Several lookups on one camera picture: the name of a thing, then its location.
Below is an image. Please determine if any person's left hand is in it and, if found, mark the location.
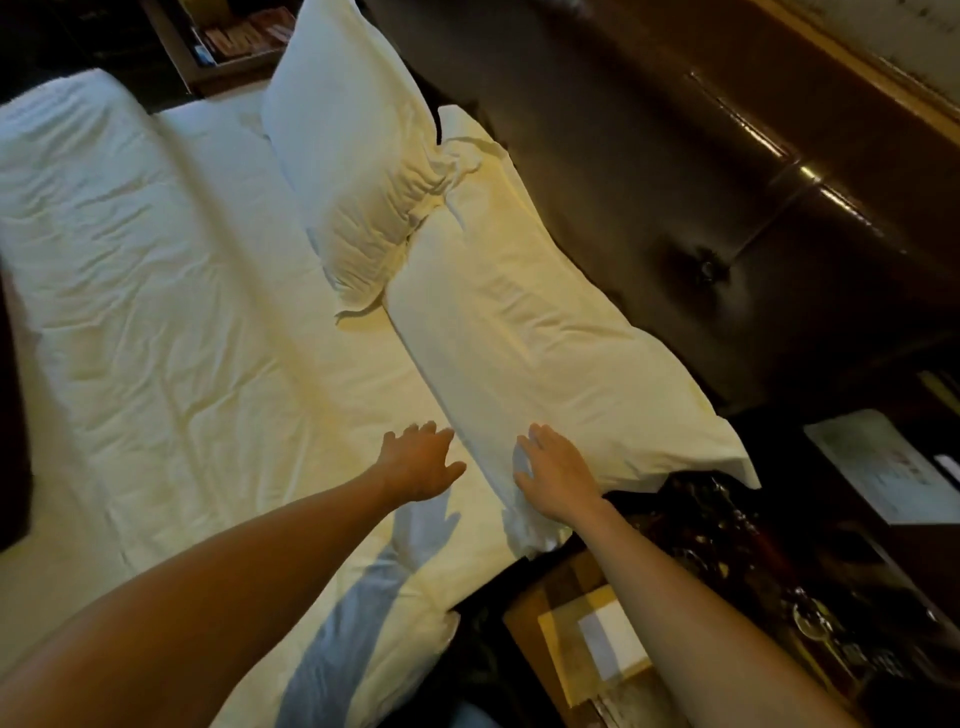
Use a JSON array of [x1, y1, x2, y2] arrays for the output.
[[371, 420, 469, 511]]

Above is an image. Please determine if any person's right hand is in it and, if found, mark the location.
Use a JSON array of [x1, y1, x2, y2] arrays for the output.
[[512, 422, 609, 530]]

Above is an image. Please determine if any white bed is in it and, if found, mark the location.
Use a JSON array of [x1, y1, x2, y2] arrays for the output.
[[0, 68, 526, 728]]

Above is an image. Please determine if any white pillow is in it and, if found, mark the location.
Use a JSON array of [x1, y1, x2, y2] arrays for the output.
[[382, 104, 763, 560], [260, 0, 481, 316]]

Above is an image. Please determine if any person's left forearm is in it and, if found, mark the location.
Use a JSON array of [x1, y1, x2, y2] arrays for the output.
[[0, 468, 395, 728]]

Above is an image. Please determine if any person's right forearm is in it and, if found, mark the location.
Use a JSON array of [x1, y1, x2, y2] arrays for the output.
[[573, 498, 864, 728]]

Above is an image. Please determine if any white paper card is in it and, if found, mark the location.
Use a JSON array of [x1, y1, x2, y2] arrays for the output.
[[803, 408, 960, 526]]

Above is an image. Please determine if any brown leather headboard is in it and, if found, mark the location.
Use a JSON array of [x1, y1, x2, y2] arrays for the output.
[[363, 0, 960, 414]]

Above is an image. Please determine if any dark nightstand with glassware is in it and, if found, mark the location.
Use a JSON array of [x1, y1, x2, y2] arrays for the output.
[[637, 404, 960, 728]]

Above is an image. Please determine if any wooden nightstand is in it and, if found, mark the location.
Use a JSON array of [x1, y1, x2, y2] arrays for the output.
[[138, 0, 301, 95]]

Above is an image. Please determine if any red magazine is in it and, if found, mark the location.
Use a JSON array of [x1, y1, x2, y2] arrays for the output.
[[200, 5, 298, 61]]

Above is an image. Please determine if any large map wall print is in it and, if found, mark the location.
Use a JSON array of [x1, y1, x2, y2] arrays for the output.
[[779, 0, 960, 125]]

